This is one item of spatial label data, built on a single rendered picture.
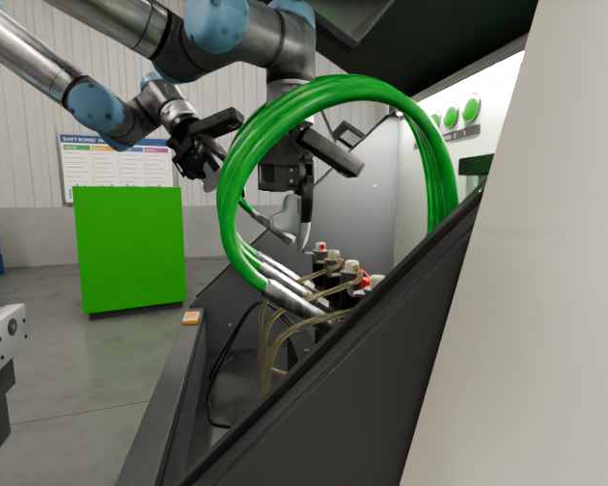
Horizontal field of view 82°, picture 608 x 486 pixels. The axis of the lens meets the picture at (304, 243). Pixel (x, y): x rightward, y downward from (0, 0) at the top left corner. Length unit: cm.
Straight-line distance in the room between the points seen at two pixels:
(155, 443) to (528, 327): 40
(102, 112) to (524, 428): 69
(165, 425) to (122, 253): 341
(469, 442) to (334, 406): 8
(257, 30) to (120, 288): 357
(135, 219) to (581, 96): 373
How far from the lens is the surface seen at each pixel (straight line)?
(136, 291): 394
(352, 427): 27
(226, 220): 31
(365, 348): 24
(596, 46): 24
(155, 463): 46
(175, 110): 80
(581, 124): 22
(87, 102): 73
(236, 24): 50
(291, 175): 53
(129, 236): 384
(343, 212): 91
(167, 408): 54
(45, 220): 738
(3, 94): 771
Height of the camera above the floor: 123
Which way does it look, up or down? 8 degrees down
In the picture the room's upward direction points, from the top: straight up
